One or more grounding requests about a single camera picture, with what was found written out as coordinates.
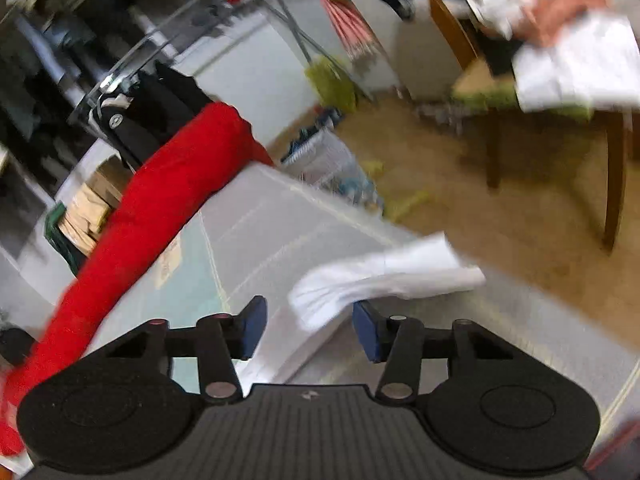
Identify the white t-shirt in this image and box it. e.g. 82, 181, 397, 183
239, 233, 486, 389

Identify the pile of folded clothes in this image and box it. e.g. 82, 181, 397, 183
451, 0, 639, 115

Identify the teal plaid bed blanket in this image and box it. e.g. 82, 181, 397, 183
92, 164, 639, 436

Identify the red quilt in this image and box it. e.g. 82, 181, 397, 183
1, 102, 271, 457

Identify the yellow hanging garment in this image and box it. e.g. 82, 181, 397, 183
58, 184, 112, 256

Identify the green storage bin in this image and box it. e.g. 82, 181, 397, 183
43, 203, 87, 276

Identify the black hanging jacket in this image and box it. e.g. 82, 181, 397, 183
88, 61, 212, 170

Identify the wooden chair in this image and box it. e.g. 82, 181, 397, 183
430, 0, 639, 252

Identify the pink striped curtain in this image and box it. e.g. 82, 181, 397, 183
319, 0, 380, 70

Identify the metal drying rack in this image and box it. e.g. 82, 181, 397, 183
64, 0, 381, 131

